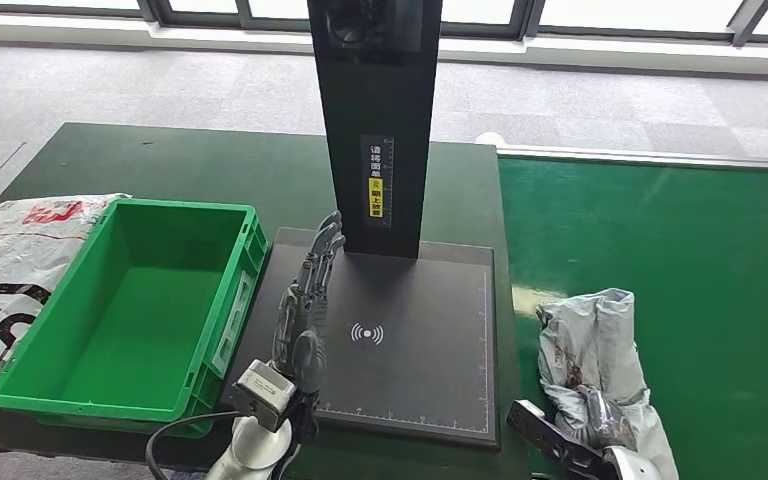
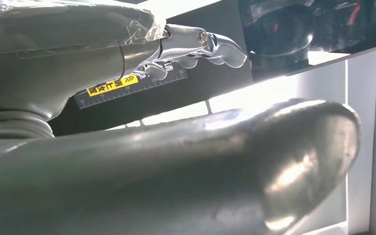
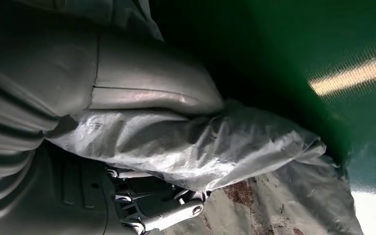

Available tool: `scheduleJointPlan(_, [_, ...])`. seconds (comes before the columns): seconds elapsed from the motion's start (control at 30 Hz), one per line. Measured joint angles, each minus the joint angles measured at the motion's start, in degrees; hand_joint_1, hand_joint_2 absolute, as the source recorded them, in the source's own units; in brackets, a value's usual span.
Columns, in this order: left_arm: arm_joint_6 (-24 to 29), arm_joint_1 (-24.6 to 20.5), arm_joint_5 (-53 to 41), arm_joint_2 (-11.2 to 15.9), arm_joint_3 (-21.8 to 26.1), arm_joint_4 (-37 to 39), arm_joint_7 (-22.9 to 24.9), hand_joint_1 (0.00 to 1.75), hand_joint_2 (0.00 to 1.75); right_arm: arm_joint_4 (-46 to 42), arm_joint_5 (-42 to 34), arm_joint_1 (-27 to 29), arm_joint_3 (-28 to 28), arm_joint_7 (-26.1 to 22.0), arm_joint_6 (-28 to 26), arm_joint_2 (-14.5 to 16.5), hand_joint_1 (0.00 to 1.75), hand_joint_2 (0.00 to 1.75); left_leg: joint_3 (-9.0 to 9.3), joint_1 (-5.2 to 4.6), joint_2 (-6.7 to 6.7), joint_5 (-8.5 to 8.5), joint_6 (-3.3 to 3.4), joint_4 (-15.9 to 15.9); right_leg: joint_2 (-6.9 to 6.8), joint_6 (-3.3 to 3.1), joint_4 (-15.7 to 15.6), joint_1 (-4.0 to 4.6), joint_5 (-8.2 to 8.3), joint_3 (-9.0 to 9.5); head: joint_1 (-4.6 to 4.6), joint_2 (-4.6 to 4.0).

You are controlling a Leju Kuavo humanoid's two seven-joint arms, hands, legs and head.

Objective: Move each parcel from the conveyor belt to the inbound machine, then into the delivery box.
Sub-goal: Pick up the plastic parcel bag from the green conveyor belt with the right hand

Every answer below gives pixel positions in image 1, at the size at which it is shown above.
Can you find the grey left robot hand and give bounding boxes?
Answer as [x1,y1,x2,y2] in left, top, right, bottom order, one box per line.
[271,209,348,397]

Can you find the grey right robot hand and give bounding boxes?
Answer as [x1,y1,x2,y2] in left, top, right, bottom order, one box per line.
[570,384,638,453]

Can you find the grey parcel bag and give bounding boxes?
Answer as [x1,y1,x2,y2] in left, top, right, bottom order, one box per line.
[534,288,680,480]

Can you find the black inbound scanner machine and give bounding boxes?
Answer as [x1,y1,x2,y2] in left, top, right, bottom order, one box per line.
[221,0,501,453]

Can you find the green conveyor belt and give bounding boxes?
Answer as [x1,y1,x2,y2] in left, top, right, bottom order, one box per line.
[497,155,768,480]

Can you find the yellow black label strip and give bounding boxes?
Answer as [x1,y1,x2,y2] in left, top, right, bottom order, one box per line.
[359,134,395,230]

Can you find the green plastic crate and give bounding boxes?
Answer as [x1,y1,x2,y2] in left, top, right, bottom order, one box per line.
[0,198,270,440]

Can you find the large white printed bag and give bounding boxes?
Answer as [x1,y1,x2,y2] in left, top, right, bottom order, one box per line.
[0,193,132,393]

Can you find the white window sill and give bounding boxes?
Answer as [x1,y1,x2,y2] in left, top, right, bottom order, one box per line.
[0,11,768,77]

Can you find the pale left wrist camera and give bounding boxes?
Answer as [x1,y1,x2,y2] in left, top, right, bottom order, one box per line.
[231,359,298,434]

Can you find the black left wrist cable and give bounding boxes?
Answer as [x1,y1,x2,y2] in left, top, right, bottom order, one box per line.
[145,410,243,480]

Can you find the silver conveyor side rail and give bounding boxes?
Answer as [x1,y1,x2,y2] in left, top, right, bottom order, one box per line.
[496,143,768,172]

